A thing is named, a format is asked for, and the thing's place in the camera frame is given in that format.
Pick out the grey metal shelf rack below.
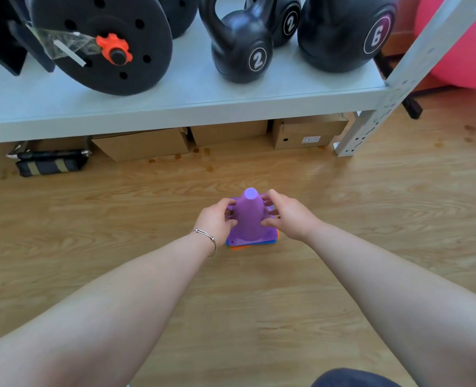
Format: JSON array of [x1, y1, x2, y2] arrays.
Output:
[[0, 0, 476, 157]]

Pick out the black dumbbell with taped plate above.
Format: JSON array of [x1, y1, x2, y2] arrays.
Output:
[[24, 0, 174, 96]]

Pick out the person's left hand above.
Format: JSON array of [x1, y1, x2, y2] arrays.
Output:
[[192, 197, 238, 248]]

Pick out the clear tape strip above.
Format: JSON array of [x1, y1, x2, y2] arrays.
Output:
[[24, 24, 101, 68]]

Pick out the person's left forearm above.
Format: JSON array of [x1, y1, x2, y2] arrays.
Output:
[[0, 233, 217, 387]]

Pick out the plain cardboard box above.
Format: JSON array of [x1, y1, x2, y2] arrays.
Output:
[[91, 127, 191, 163], [189, 119, 270, 147]]

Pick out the blue plastic cone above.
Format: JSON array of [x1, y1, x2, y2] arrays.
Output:
[[226, 233, 278, 248]]

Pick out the purple plastic cone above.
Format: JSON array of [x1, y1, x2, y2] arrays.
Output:
[[226, 187, 280, 247]]

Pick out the black metal bracket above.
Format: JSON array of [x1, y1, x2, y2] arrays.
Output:
[[0, 0, 28, 76], [6, 0, 56, 73]]

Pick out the large black kettlebell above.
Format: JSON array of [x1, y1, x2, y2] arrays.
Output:
[[297, 0, 400, 74]]

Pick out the black dumbbell with orange collar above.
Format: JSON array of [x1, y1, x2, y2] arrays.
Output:
[[155, 0, 200, 40]]

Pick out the small black kettlebell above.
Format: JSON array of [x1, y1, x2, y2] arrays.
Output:
[[199, 0, 274, 84], [244, 0, 302, 48]]

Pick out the dark blue trousers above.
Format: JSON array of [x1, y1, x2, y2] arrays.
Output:
[[310, 368, 402, 387]]

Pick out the cardboard box with white label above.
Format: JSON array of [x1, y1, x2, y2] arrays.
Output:
[[271, 112, 356, 151]]

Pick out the black striped weight bag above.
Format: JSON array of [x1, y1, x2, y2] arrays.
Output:
[[6, 140, 93, 178]]

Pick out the person's right forearm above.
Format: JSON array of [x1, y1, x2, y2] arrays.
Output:
[[304, 225, 476, 387]]

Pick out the orange plastic cone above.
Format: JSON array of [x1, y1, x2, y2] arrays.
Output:
[[229, 229, 281, 251]]

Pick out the pink exercise ball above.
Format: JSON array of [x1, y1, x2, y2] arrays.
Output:
[[414, 0, 476, 91]]

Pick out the black stand frame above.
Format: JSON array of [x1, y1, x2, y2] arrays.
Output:
[[374, 50, 423, 120]]

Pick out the silver bracelet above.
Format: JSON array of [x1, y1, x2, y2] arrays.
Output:
[[189, 228, 217, 260]]

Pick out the person's right hand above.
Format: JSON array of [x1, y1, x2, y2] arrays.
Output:
[[260, 189, 323, 243]]

